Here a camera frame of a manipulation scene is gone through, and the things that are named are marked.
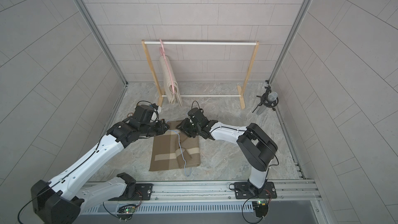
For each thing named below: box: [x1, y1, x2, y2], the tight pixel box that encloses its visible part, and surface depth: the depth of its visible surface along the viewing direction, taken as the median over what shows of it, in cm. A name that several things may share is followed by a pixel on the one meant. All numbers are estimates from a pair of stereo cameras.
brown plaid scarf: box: [148, 120, 201, 172], surface depth 82 cm
